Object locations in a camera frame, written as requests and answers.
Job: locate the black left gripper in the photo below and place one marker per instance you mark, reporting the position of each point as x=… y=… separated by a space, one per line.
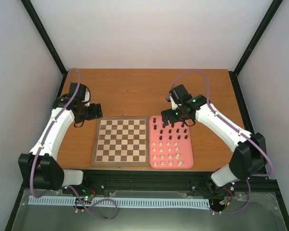
x=95 y=114

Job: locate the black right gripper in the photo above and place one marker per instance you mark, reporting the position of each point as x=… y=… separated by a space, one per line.
x=172 y=120

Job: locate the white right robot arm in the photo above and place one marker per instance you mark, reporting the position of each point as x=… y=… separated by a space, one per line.
x=249 y=151

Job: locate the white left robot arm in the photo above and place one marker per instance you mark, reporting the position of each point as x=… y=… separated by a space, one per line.
x=39 y=168

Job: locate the green lit circuit board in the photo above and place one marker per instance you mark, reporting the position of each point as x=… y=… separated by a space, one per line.
x=89 y=193

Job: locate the pink piece tray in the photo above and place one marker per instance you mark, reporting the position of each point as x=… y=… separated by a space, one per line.
x=169 y=144

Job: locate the wooden chessboard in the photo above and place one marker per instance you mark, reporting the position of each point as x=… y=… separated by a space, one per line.
x=121 y=141

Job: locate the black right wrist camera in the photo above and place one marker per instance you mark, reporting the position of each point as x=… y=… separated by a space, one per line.
x=179 y=94

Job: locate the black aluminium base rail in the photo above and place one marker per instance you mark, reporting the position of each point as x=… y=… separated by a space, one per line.
x=192 y=183

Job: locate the right black frame post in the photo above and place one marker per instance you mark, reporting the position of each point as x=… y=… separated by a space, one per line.
x=275 y=4

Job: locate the black frame post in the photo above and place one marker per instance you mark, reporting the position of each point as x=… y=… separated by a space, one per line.
x=275 y=4
x=44 y=35

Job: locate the light blue cable duct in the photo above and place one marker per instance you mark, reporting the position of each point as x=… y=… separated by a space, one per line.
x=126 y=202

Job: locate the left black frame post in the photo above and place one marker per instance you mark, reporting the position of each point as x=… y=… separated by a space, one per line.
x=44 y=35

